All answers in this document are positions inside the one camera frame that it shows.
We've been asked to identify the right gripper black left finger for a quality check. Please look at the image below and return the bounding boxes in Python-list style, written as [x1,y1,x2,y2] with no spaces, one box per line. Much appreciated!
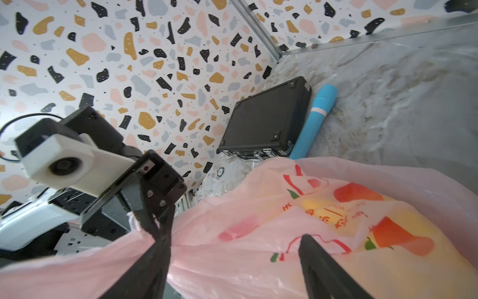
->
[101,235,171,299]

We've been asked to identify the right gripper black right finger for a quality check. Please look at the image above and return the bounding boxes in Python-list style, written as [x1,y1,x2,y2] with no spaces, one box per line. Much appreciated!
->
[298,234,371,299]

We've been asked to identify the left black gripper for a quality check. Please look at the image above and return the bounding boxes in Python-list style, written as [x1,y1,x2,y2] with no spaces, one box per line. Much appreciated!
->
[59,106,187,241]

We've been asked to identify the light blue cylinder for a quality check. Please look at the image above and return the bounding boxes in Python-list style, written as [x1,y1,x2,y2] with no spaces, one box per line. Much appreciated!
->
[289,84,338,160]

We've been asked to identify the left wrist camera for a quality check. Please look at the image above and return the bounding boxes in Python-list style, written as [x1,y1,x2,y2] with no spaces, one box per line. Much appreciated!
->
[15,118,134,198]

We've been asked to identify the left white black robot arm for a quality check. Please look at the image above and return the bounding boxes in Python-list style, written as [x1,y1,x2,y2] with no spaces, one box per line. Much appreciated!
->
[1,106,187,260]

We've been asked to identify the pink plastic bag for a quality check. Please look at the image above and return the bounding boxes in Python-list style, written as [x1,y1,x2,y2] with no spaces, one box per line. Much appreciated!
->
[1,158,478,299]

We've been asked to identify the black flat case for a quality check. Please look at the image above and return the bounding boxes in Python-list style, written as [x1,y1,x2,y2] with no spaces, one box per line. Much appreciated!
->
[218,76,311,161]

